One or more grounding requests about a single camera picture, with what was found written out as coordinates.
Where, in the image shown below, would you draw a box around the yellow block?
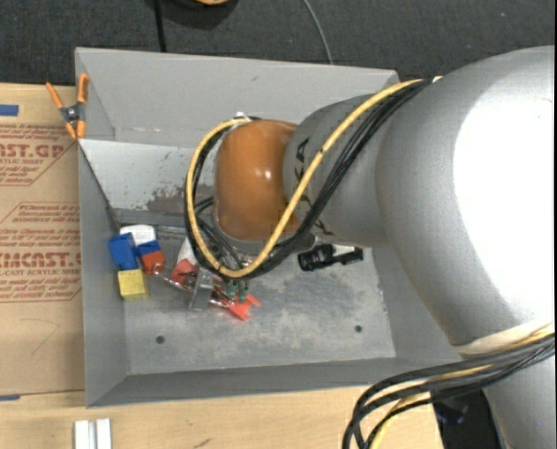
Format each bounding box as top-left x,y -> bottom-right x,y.
116,268 -> 151,301

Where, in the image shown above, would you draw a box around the grey metal bin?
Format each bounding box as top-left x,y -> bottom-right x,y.
73,46 -> 464,409

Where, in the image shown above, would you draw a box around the red and blue block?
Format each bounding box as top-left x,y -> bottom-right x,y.
136,239 -> 167,276

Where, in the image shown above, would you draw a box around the white block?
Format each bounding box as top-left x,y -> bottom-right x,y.
120,224 -> 157,248

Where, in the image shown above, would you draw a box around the black cylinder on white bracket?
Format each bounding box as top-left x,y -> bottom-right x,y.
297,242 -> 365,273

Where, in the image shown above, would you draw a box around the brown cardboard board red print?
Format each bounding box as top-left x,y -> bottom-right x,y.
0,80 -> 87,399

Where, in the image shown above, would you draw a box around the red sunglasses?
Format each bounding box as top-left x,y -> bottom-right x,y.
154,257 -> 263,323

